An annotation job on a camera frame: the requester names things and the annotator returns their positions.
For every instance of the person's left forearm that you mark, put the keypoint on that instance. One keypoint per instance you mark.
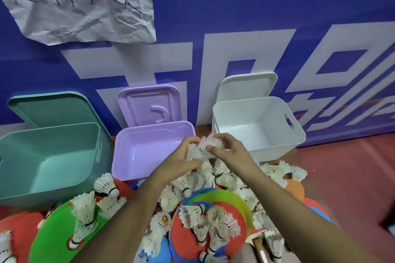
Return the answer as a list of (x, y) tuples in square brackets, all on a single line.
[(123, 222)]

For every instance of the purple plastic storage box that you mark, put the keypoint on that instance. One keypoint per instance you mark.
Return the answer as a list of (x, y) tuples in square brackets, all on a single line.
[(145, 151)]

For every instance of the person's left thumb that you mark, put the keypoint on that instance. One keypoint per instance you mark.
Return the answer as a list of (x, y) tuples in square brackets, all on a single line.
[(195, 165)]

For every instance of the white feather shuttlecock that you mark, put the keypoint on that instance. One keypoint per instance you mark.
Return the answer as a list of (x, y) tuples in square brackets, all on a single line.
[(194, 152), (211, 141)]

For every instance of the white plastic storage box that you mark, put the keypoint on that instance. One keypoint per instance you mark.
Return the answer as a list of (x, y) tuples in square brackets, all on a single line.
[(256, 127)]

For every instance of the person's right hand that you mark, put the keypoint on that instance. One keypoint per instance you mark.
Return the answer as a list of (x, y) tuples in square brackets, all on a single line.
[(237, 158)]

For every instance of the green plastic box lid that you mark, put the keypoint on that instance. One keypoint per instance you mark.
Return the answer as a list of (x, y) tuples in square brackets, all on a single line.
[(52, 108)]

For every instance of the white plastic box lid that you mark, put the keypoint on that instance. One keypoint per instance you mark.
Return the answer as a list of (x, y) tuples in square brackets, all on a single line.
[(243, 87)]

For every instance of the crumpled white paper sign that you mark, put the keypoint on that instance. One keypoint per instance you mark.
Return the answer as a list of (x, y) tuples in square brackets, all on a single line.
[(80, 4)]

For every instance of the blue printed banner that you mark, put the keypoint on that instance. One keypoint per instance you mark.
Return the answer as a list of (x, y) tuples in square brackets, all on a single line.
[(231, 7)]

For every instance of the person's left hand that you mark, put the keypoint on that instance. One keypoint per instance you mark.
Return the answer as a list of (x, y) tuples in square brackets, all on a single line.
[(174, 164)]

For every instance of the person's right thumb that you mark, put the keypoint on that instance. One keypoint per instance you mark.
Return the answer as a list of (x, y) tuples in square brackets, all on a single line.
[(214, 148)]

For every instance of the green plastic storage box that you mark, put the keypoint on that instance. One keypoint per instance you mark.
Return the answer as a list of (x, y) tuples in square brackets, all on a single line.
[(46, 161)]

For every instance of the green flat disc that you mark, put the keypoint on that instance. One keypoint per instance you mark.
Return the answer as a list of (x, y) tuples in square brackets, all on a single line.
[(52, 238)]

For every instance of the stack of coloured flat discs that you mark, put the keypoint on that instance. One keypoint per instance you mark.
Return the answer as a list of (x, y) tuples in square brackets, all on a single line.
[(185, 241)]

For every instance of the person's right forearm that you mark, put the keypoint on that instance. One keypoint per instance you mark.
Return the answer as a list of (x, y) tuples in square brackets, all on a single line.
[(296, 219)]

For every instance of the purple plastic box lid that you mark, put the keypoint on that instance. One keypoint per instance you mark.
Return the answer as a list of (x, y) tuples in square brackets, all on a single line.
[(148, 105)]

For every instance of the orange flat disc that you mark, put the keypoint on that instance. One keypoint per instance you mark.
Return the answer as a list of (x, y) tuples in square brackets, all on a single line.
[(295, 190)]

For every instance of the red flat disc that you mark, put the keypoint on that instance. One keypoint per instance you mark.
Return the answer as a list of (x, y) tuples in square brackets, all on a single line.
[(125, 188), (23, 232), (314, 205)]

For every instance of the blue flat disc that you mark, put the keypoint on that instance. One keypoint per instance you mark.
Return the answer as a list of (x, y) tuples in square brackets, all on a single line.
[(163, 255)]

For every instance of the pile of white shuttlecocks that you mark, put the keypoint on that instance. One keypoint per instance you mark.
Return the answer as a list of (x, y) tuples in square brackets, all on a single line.
[(213, 225)]

